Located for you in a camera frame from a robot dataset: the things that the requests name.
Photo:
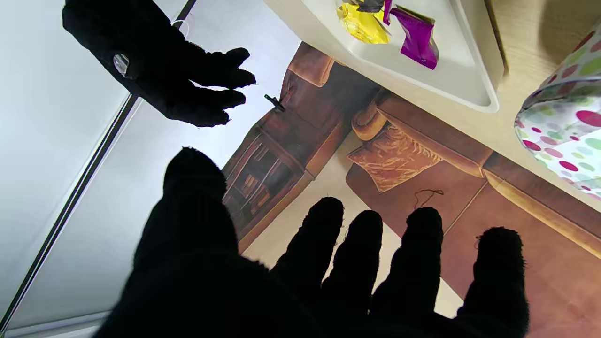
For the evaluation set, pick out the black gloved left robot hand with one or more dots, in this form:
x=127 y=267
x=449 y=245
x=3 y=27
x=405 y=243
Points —
x=197 y=281

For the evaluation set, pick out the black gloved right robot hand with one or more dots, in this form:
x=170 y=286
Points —
x=150 y=61

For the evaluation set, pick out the yellow snack packet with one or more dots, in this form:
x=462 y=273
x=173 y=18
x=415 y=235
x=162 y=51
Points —
x=364 y=26

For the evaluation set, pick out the black and orange snack packet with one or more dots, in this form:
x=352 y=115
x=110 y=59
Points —
x=371 y=4

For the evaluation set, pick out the orange purple-edged snack packet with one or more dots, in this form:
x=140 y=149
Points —
x=387 y=11

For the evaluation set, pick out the purple snack packet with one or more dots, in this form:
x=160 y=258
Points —
x=418 y=40

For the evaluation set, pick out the beige rectangular tray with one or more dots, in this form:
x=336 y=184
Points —
x=460 y=61

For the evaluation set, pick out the round polka dot box lid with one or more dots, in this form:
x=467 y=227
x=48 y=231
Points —
x=563 y=141

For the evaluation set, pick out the round polka dot cookie box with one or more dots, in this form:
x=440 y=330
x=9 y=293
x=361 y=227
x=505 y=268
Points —
x=589 y=42

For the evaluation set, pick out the black backdrop clip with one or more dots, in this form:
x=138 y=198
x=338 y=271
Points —
x=274 y=103

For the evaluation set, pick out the dark wooden cabinet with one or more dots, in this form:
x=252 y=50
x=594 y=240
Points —
x=291 y=136

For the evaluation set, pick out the brown armchair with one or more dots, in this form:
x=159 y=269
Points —
x=312 y=63

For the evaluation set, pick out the patterned orange sofa cushion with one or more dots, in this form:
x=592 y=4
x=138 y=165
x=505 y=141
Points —
x=392 y=157

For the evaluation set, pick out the black frame bar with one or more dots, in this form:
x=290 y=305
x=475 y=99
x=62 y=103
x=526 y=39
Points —
x=80 y=187

